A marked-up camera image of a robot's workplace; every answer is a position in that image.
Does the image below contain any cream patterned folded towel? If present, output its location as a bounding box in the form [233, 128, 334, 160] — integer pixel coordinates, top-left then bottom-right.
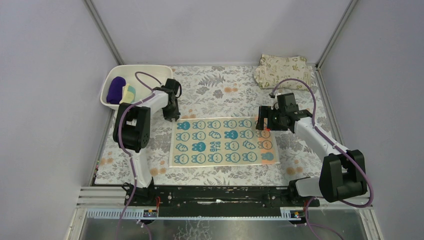
[253, 54, 314, 91]

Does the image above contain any white cable duct strip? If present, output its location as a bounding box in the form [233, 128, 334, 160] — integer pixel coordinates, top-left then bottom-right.
[86, 208, 158, 220]

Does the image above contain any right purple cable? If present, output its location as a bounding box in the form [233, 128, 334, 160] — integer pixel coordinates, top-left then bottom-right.
[269, 78, 375, 240]

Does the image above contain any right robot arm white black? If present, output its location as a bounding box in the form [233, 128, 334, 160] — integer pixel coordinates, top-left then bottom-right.
[256, 93, 374, 208]

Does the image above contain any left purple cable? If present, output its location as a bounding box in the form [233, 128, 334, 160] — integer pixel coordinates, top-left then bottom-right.
[114, 71, 163, 240]

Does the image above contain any white bear patterned towel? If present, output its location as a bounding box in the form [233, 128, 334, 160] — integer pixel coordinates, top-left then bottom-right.
[169, 117, 280, 168]

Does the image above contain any purple cable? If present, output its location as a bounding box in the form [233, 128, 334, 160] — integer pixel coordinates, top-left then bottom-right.
[269, 78, 375, 240]
[114, 71, 163, 240]

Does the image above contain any yellow teal patterned towel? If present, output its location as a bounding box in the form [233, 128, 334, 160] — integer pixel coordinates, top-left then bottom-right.
[119, 83, 136, 104]

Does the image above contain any purple towel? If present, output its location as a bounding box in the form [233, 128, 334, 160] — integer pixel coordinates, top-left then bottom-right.
[106, 76, 127, 105]

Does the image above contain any white rectangular basin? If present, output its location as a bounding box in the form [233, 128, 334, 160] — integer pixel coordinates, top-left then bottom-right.
[100, 64, 174, 110]

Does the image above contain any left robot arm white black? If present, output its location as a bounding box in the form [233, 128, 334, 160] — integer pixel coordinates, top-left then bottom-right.
[113, 78, 182, 188]

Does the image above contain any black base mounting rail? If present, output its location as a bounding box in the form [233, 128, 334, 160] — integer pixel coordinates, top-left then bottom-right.
[121, 182, 308, 218]

